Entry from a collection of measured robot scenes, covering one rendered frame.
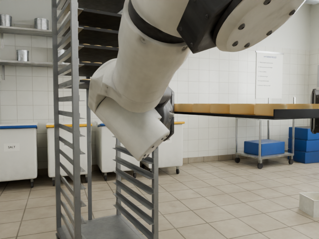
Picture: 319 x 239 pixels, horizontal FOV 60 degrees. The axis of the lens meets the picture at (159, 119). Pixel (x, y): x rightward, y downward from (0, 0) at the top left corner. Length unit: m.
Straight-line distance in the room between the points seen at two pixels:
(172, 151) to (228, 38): 3.75
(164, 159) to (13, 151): 1.89
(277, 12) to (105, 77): 0.21
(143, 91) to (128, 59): 0.05
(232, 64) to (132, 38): 4.98
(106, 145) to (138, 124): 3.28
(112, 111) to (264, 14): 0.25
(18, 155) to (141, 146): 3.30
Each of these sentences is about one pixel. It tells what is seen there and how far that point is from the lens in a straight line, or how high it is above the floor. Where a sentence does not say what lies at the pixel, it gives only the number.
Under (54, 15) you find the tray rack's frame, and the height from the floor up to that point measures 1.62.
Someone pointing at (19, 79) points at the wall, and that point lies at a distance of 4.26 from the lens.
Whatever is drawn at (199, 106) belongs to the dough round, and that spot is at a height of 1.02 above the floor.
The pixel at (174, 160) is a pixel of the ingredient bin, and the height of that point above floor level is 0.22.
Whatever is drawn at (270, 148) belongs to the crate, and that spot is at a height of 0.30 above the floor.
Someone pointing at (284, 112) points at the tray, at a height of 1.01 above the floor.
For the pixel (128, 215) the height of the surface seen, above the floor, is 0.23.
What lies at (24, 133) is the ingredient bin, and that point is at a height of 0.67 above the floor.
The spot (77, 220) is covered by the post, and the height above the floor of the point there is 0.43.
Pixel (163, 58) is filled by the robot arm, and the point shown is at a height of 1.06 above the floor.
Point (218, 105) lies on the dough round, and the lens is 0.54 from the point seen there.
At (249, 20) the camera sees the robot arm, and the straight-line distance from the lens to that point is 0.20.
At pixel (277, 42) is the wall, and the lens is 5.92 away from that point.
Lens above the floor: 1.02
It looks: 3 degrees down
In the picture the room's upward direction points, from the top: straight up
